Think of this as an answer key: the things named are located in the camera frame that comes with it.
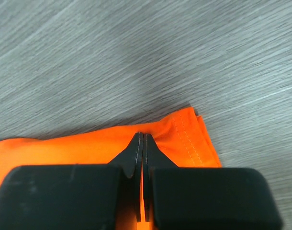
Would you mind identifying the orange t shirt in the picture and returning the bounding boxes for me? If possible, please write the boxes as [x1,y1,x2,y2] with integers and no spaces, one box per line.
[0,107,222,230]

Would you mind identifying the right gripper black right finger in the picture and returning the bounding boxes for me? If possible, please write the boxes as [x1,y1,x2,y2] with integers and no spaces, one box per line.
[143,134,282,230]

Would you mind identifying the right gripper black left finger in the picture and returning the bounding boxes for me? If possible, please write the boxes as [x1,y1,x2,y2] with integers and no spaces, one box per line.
[0,133,143,230]

